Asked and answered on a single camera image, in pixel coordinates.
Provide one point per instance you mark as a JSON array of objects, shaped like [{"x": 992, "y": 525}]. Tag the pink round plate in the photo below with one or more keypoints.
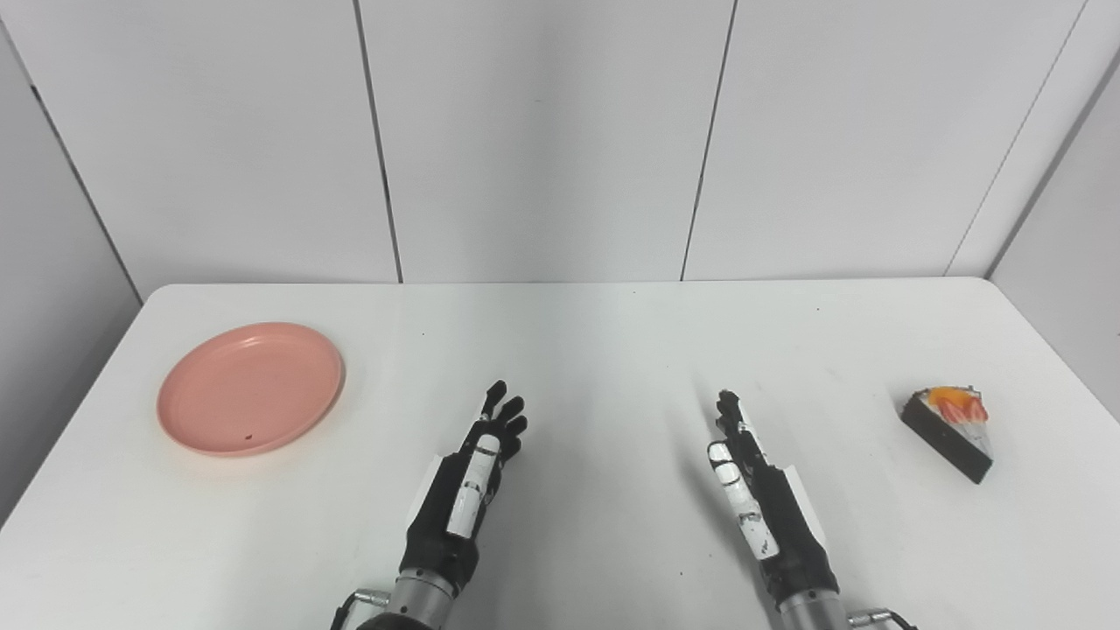
[{"x": 249, "y": 389}]

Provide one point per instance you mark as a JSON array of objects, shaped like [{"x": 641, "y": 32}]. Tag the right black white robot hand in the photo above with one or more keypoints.
[{"x": 787, "y": 525}]

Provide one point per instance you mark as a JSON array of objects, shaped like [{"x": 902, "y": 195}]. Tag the chocolate cake slice with fruit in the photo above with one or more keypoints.
[{"x": 949, "y": 437}]

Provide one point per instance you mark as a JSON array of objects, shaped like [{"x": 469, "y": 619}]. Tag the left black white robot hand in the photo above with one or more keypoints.
[{"x": 442, "y": 525}]

